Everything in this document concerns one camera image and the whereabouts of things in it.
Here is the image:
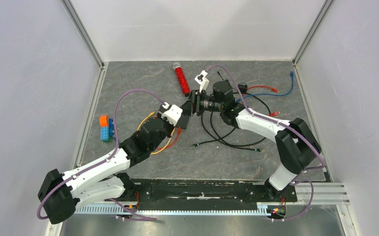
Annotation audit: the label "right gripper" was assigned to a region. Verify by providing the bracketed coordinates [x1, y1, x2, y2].
[180, 90, 224, 117]

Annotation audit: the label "black network switch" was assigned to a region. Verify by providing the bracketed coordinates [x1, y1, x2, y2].
[158, 104, 192, 130]

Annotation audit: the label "short red ethernet cable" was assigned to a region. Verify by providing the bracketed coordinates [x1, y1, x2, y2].
[163, 127, 183, 151]

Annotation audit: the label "yellow ethernet cable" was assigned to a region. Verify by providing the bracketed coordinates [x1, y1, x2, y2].
[136, 111, 177, 155]

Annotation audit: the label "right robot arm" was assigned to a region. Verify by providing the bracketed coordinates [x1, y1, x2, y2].
[182, 81, 321, 201]

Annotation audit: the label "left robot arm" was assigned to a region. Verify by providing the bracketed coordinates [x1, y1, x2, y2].
[37, 112, 184, 224]

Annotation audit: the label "red glitter tube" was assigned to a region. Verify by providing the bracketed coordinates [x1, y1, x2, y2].
[173, 62, 191, 97]

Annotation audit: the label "black power adapter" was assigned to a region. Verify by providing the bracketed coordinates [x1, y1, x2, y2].
[217, 71, 248, 94]

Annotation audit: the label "blue orange toy bricks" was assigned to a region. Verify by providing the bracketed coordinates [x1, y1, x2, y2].
[99, 115, 114, 142]

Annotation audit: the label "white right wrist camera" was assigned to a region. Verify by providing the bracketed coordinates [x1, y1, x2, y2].
[194, 70, 209, 92]

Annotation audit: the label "black cable teal collar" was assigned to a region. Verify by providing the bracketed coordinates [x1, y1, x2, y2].
[201, 92, 272, 153]
[191, 111, 268, 150]

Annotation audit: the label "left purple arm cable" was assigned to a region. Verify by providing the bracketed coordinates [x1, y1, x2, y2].
[36, 89, 159, 222]

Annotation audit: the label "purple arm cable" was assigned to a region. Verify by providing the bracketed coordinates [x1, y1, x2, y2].
[205, 64, 327, 222]
[36, 89, 159, 222]

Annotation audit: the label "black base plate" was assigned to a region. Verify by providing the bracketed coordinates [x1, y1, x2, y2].
[116, 178, 297, 210]

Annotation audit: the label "far red ethernet cable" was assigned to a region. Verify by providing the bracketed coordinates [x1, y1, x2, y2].
[247, 85, 281, 117]

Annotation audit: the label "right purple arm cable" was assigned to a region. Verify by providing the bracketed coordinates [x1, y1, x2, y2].
[205, 64, 327, 222]

